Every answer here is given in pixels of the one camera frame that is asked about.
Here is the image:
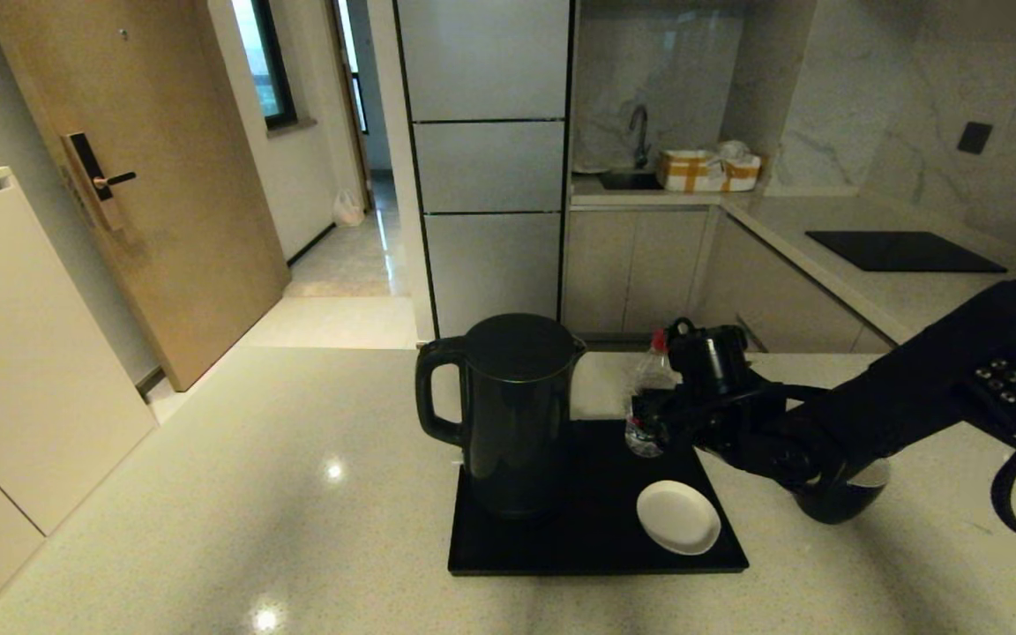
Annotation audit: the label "clear bottle red cap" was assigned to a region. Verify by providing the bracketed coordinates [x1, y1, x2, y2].
[624, 331, 682, 459]

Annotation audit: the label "black electric kettle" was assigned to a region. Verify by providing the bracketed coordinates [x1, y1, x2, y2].
[415, 314, 586, 519]

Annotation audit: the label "black mug white inside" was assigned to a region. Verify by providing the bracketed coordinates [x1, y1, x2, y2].
[795, 459, 891, 525]

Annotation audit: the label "white round saucer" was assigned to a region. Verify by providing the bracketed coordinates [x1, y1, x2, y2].
[636, 480, 721, 556]

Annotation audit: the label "black rectangular tray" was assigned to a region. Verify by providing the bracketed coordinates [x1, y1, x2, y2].
[447, 419, 749, 577]

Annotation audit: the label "beige counter side cabinets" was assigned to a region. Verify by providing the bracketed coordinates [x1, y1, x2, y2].
[693, 212, 906, 355]

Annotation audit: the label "beige under-sink cabinets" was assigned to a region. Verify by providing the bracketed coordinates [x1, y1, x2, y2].
[561, 208, 710, 340]

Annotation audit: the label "black induction cooktop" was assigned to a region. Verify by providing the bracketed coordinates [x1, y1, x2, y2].
[805, 231, 1008, 273]

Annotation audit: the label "kitchen sink basin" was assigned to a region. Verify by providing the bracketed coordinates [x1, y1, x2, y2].
[598, 169, 663, 192]

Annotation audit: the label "small cardboard box white bag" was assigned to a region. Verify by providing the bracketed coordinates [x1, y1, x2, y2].
[718, 141, 763, 193]

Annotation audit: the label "yellow white box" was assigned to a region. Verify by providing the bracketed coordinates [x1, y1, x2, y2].
[656, 150, 725, 193]

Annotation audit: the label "dark kitchen faucet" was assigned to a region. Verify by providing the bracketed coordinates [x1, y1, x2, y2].
[628, 106, 652, 171]

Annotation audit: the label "tall grey panel cabinet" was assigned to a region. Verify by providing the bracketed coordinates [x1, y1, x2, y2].
[393, 0, 575, 347]

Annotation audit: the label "light wooden door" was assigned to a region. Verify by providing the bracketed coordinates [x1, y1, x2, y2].
[0, 0, 290, 393]

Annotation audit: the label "dark framed window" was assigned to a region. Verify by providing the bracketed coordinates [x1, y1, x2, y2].
[233, 0, 299, 133]

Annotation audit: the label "white storage cabinet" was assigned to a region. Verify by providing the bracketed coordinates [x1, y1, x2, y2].
[0, 168, 159, 635]

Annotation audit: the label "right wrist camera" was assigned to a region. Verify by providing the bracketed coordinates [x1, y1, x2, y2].
[665, 317, 749, 398]

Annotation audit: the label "black wall socket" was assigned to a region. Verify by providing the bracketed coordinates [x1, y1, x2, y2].
[956, 122, 994, 157]

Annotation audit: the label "black gold door lock handle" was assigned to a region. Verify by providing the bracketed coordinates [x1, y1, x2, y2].
[63, 133, 137, 235]

